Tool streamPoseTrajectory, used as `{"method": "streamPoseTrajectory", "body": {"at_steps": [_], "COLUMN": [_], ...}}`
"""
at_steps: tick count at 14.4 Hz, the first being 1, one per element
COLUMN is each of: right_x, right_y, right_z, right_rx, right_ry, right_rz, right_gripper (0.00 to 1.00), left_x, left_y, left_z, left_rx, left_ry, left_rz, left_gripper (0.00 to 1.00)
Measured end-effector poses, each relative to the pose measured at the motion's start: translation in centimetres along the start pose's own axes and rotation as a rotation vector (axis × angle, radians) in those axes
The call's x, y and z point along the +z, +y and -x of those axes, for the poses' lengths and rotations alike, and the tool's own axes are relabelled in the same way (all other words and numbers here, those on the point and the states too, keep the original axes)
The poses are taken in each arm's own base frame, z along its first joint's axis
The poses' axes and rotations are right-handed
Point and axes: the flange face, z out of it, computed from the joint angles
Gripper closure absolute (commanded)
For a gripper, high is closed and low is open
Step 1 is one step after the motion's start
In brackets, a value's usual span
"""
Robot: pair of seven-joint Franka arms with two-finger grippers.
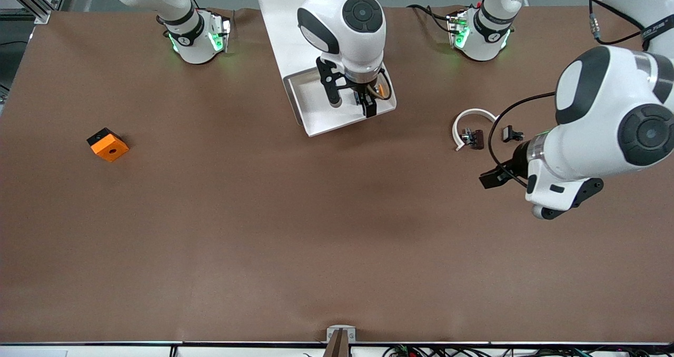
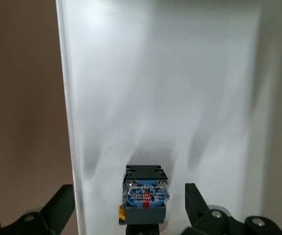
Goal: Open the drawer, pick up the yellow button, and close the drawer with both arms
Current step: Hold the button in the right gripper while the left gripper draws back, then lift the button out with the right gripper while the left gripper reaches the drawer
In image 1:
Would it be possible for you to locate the orange and black button box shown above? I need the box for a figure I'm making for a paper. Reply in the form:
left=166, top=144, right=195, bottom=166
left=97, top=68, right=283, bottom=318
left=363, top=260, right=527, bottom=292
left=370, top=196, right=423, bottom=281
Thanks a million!
left=86, top=127, right=130, bottom=163

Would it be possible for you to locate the white curved plastic piece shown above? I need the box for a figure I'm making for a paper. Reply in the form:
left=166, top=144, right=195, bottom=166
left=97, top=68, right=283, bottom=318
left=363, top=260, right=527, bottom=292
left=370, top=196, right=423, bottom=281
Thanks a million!
left=453, top=108, right=501, bottom=152

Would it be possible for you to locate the brown table cover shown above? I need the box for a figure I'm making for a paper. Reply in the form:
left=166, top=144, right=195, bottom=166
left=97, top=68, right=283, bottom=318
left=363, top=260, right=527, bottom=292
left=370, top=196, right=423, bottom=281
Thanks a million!
left=0, top=5, right=674, bottom=344

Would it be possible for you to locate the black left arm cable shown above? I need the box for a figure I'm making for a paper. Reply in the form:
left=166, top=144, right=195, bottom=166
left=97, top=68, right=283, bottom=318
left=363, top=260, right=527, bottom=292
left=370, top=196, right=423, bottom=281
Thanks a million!
left=487, top=0, right=653, bottom=189

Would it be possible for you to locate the black cable at arm base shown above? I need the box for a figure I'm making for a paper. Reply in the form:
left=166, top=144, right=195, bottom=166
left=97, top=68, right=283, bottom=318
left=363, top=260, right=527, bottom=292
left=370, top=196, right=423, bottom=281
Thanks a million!
left=407, top=3, right=454, bottom=34

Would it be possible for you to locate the black cable below table edge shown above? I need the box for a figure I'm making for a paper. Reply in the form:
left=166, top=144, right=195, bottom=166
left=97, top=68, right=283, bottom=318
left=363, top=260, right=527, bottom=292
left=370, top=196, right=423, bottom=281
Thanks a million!
left=382, top=344, right=674, bottom=357

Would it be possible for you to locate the grey metal edge bracket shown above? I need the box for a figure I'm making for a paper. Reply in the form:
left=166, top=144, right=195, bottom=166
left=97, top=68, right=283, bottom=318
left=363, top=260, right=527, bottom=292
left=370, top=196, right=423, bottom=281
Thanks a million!
left=326, top=325, right=356, bottom=343

